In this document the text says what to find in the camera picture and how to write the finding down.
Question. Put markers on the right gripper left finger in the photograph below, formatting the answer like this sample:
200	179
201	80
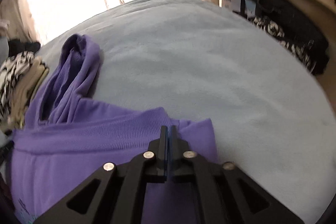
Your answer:
113	193

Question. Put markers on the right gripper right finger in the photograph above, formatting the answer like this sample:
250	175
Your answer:
223	193

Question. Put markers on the light blue fleece blanket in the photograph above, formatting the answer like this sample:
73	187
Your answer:
198	61

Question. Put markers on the black white graffiti folded garment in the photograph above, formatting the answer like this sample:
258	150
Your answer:
12	69

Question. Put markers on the cream folded garment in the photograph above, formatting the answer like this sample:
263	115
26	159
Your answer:
25	91

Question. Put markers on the purple hoodie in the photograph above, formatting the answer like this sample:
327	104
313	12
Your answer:
67	135

